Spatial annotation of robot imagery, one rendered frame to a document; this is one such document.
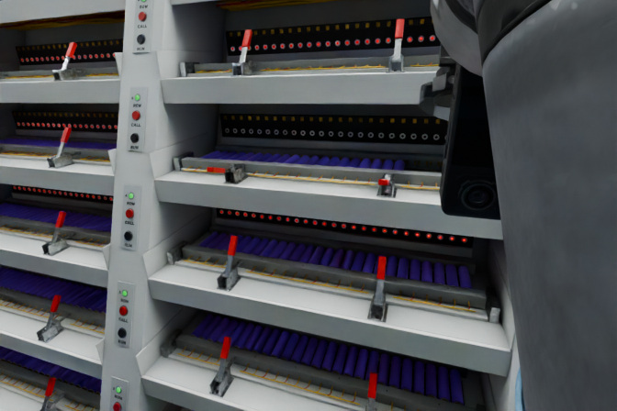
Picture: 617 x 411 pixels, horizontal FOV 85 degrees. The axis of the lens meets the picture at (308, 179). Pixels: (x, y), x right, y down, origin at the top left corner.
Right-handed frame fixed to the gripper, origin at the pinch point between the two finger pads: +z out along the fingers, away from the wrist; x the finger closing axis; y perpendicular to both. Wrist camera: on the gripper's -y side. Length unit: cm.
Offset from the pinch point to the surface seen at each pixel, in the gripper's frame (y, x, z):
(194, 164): -6.8, 46.0, 16.6
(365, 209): -11.8, 11.4, 12.5
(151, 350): -44, 51, 15
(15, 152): -7, 101, 19
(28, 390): -64, 90, 19
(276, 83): 7.7, 27.7, 12.0
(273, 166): -6.1, 29.1, 16.3
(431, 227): -13.4, 1.9, 13.1
